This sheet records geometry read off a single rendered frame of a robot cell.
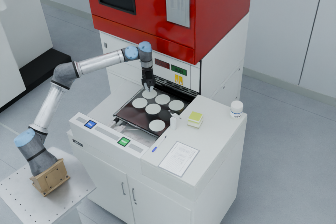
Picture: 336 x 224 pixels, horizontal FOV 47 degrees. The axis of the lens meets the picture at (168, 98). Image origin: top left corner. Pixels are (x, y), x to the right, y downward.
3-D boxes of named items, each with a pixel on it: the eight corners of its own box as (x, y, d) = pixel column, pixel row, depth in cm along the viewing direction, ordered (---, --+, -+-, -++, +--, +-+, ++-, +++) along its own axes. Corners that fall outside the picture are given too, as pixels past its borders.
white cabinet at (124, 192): (137, 152, 339) (127, 80, 284) (236, 203, 296) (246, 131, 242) (87, 205, 300) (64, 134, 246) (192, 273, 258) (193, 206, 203)
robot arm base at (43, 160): (38, 175, 199) (27, 160, 198) (30, 178, 211) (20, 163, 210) (61, 158, 208) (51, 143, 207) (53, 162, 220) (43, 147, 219)
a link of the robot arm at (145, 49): (136, 42, 230) (150, 39, 232) (137, 57, 237) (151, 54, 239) (138, 49, 224) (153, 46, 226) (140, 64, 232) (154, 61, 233)
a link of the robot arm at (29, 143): (24, 162, 202) (9, 140, 200) (28, 157, 215) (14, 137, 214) (43, 149, 204) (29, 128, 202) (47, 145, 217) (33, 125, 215)
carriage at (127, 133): (112, 125, 245) (111, 122, 243) (159, 149, 229) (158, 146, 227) (104, 133, 240) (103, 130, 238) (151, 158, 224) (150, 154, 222)
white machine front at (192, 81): (108, 69, 294) (100, 24, 267) (200, 108, 258) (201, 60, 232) (106, 72, 292) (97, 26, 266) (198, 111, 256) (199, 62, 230)
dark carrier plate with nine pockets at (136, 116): (147, 86, 266) (147, 85, 266) (190, 103, 251) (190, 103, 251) (116, 115, 246) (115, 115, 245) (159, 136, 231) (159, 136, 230)
